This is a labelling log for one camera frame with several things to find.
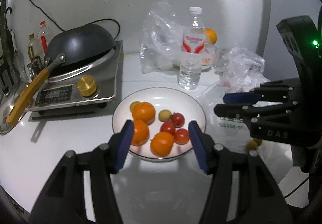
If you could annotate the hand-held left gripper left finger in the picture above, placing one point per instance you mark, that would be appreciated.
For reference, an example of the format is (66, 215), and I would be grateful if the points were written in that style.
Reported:
(125, 143)

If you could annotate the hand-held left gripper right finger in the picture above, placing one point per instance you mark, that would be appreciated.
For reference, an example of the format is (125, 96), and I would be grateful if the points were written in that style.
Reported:
(198, 147)

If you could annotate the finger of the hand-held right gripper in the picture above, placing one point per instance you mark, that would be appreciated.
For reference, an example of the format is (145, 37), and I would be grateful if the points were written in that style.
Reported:
(239, 98)
(226, 110)

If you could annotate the orange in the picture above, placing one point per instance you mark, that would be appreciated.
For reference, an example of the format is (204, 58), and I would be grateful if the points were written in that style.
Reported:
(162, 144)
(140, 133)
(143, 112)
(211, 35)

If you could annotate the red tomato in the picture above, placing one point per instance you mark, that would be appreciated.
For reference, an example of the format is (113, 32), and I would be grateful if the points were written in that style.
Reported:
(181, 136)
(167, 127)
(178, 119)

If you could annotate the green printed plastic bag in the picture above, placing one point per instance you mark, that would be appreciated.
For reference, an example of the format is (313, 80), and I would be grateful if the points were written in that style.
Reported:
(226, 133)

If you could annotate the small yellow loquat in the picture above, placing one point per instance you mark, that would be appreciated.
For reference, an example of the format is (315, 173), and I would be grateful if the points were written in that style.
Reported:
(251, 146)
(258, 142)
(134, 105)
(165, 115)

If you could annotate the white plate with dark rim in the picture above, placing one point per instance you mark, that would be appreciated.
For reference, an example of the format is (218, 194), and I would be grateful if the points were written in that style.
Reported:
(156, 95)

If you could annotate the crumpled clear plastic bag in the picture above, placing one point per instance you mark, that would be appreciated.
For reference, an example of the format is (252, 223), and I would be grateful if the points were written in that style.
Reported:
(241, 63)

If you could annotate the clear plastic water bottle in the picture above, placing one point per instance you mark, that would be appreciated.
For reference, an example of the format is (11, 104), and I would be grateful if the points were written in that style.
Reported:
(192, 63)

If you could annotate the steel induction cooker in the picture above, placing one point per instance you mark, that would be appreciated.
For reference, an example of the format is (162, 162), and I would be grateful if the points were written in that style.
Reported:
(105, 75)

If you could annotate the clear bag with white contents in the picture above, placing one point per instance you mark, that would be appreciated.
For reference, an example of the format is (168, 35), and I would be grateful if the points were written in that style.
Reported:
(158, 45)

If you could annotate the steel pot lid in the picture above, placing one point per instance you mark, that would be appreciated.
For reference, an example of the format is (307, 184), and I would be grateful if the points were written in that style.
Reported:
(7, 113)

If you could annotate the red capped bottle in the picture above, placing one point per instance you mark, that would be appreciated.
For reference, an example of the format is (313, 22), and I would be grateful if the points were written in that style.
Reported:
(44, 37)

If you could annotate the yellow oil bottle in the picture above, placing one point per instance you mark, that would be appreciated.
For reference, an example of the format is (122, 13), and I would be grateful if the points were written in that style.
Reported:
(31, 48)

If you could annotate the black hook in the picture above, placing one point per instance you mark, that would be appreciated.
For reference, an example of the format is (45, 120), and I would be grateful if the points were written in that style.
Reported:
(8, 12)

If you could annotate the metal wall rail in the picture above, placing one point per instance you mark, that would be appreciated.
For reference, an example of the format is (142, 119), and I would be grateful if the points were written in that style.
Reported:
(3, 37)

